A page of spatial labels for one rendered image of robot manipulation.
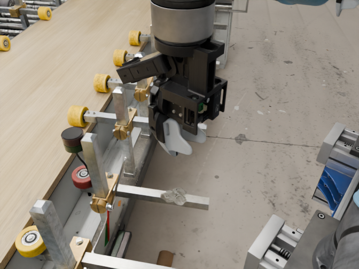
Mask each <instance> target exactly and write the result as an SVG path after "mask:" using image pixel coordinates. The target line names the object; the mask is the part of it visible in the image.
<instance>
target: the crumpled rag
mask: <svg viewBox="0 0 359 269"><path fill-rule="evenodd" d="M186 193H187V192H186V191H185V190H184V189H182V188H180V187H178V188H174V189H173V190H166V191H165V192H164V193H161V194H160V198H162V199H164V200H165V201H166V202H168V203H170V202H175V203H176V204H178V205H183V204H184V203H185V202H186V201H187V199H186V198H185V196H184V195H185V194H186Z"/></svg>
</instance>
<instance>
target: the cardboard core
mask: <svg viewBox="0 0 359 269"><path fill-rule="evenodd" d="M173 257H174V255H173V254H172V253H171V252H170V251H167V250H162V251H160V252H159V257H158V261H157V265H160V266H166V267H171V265H172V262H173Z"/></svg>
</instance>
